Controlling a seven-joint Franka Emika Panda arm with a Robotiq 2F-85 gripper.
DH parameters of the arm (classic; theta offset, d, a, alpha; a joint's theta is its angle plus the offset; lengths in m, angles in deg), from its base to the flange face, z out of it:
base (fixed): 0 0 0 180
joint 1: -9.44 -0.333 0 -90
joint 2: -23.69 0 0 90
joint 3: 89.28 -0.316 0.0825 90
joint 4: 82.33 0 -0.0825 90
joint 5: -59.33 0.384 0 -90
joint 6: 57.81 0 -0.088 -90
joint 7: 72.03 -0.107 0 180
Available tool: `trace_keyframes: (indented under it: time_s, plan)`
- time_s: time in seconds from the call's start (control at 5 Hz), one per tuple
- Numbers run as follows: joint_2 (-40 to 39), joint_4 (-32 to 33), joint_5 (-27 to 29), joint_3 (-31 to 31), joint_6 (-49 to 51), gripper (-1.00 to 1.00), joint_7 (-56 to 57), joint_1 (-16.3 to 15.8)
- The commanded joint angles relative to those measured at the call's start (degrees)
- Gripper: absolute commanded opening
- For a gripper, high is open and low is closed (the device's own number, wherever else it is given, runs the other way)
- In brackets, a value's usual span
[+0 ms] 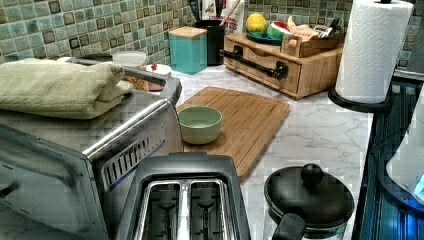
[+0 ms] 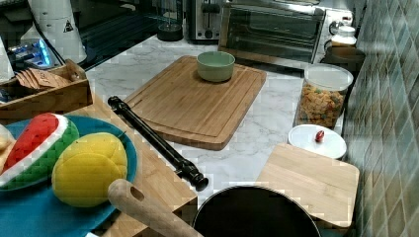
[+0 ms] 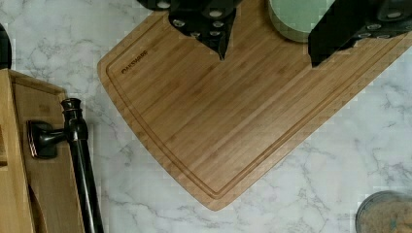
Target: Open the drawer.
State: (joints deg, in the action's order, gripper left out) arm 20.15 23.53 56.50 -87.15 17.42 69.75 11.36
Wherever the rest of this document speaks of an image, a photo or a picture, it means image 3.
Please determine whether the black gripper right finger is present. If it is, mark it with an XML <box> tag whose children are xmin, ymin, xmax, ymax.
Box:
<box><xmin>308</xmin><ymin>0</ymin><xmax>412</xmax><ymax>67</ymax></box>

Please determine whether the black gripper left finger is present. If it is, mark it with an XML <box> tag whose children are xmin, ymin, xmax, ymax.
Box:
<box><xmin>137</xmin><ymin>0</ymin><xmax>243</xmax><ymax>60</ymax></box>

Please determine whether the dark bronze drawer handle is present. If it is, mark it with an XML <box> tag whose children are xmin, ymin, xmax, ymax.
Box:
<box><xmin>26</xmin><ymin>98</ymin><xmax>104</xmax><ymax>233</ymax></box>

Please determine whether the bamboo cutting board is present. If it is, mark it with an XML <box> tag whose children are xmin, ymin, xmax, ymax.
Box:
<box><xmin>98</xmin><ymin>0</ymin><xmax>411</xmax><ymax>211</ymax></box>

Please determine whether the glass jar with brown contents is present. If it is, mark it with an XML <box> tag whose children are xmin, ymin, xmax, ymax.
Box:
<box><xmin>355</xmin><ymin>190</ymin><xmax>412</xmax><ymax>233</ymax></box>

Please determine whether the black round object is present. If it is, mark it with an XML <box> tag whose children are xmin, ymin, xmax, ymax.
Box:
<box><xmin>0</xmin><ymin>24</ymin><xmax>12</xmax><ymax>69</ymax></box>

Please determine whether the wooden drawer cabinet frame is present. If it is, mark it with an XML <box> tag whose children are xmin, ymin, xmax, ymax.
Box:
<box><xmin>0</xmin><ymin>69</ymin><xmax>35</xmax><ymax>233</ymax></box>

